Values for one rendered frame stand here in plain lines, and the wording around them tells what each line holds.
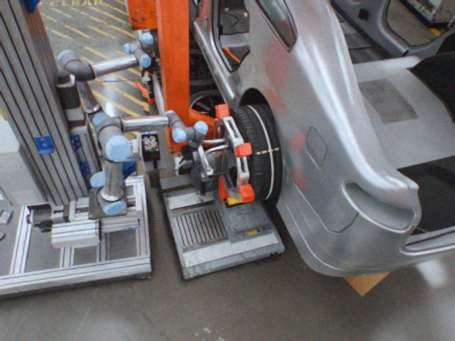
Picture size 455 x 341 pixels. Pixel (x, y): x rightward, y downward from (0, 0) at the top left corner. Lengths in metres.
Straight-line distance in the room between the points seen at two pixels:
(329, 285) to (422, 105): 1.53
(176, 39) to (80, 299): 1.93
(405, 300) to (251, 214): 1.35
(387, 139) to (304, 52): 1.13
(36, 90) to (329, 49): 1.38
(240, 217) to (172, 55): 1.35
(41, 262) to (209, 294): 1.22
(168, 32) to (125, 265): 1.60
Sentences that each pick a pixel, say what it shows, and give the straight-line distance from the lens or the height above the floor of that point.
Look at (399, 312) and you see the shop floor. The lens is 3.23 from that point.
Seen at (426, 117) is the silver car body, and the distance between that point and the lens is 3.07.
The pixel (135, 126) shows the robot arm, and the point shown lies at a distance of 1.97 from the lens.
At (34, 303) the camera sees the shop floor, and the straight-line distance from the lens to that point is 3.10.
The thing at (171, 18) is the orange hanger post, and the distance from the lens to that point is 2.28.
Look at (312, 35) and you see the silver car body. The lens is 1.94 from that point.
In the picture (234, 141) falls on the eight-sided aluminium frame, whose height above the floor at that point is 1.12.
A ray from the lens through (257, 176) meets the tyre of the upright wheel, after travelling 2.25.
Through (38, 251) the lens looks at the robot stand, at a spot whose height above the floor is 0.21.
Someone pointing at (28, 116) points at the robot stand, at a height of 1.42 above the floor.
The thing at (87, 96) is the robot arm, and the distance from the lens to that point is 2.52.
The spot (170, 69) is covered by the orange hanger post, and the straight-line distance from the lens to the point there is 2.46.
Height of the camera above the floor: 2.69
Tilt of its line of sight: 50 degrees down
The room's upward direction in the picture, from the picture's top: 6 degrees clockwise
